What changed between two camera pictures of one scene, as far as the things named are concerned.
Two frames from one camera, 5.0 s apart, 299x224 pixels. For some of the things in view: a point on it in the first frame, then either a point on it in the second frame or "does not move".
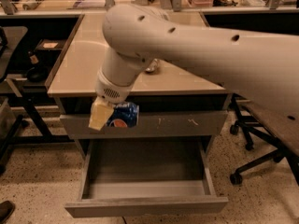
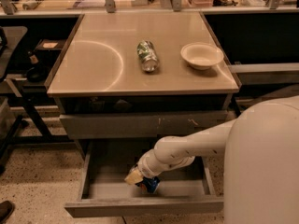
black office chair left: (11, 40) does not move
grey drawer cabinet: (173, 103) does not move
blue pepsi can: (124, 115) to (149, 185)
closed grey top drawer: (163, 126) does not move
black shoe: (7, 210) does not move
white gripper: (109, 89) to (144, 168)
